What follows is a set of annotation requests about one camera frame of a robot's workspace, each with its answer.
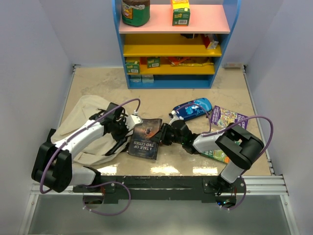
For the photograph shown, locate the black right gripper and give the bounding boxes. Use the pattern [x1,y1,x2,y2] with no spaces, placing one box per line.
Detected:
[150,123,184,146]

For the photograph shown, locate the dark Tale of Two Cities book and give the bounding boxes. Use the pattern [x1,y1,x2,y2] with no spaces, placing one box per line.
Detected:
[127,118,162,160]

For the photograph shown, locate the beige canvas backpack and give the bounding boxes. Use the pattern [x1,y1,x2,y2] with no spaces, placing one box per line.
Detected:
[47,94,134,165]

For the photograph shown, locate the blue pencil case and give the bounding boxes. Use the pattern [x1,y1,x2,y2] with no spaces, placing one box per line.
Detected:
[173,97,212,121]

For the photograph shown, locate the green Treehouse book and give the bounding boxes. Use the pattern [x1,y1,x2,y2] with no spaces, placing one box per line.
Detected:
[201,150,230,164]

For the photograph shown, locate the purple Treehouse book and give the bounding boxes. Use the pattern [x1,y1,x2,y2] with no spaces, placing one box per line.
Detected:
[210,105,247,128]

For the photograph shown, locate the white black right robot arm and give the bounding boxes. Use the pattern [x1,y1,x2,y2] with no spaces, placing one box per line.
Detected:
[150,120,265,192]

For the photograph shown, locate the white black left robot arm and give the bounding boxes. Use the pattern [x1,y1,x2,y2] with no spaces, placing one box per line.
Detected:
[31,103,142,194]

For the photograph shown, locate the light blue box left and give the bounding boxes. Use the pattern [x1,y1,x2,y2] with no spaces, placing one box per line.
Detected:
[130,74,142,83]

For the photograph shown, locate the light blue box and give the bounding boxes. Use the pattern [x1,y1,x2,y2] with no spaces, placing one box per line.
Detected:
[130,74,142,83]
[141,74,154,84]

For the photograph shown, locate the light blue box right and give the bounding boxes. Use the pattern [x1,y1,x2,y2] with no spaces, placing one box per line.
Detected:
[141,74,154,84]

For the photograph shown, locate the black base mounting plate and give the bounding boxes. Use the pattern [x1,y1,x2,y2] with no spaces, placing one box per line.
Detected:
[73,176,246,204]

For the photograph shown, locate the green box lower left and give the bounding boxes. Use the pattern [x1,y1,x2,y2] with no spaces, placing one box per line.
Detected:
[125,60,140,74]

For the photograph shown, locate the green box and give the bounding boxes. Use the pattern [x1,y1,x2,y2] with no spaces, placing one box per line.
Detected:
[125,60,140,74]
[147,57,160,69]

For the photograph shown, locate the green box lower middle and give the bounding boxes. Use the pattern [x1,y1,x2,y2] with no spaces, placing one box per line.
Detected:
[147,57,160,69]

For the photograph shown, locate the orange yellow snack packets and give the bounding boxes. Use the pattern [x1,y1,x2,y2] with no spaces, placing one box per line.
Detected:
[166,57,214,67]

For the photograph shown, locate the blue colourful shelf unit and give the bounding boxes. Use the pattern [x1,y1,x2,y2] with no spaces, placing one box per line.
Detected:
[112,0,242,89]

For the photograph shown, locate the small white pink eraser box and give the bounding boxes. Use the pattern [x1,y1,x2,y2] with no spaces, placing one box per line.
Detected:
[223,63,244,69]

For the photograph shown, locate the red white box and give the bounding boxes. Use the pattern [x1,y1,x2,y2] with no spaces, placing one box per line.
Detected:
[201,34,219,49]

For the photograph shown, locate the green brown jar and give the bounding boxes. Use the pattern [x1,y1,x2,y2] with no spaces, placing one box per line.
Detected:
[121,0,150,27]

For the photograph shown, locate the green yellow carton top shelf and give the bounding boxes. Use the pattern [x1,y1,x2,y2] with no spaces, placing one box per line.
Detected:
[171,0,191,26]

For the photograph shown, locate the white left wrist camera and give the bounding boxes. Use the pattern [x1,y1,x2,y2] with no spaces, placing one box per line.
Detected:
[125,115,143,130]

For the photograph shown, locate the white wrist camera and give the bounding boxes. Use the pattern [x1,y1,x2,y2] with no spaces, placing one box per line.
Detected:
[125,115,143,130]
[169,110,184,125]

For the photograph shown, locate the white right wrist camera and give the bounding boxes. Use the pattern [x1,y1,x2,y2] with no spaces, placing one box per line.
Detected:
[169,110,184,125]

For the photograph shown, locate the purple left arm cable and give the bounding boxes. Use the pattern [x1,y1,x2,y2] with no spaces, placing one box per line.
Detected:
[39,98,132,216]

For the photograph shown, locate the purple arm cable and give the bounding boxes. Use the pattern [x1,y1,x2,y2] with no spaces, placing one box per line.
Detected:
[171,103,274,211]
[39,98,132,216]

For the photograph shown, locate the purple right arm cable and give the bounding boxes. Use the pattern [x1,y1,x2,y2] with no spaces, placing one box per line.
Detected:
[171,103,274,211]

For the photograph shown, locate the aluminium frame rail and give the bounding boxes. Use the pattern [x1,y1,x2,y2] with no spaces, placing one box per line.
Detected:
[19,68,298,235]

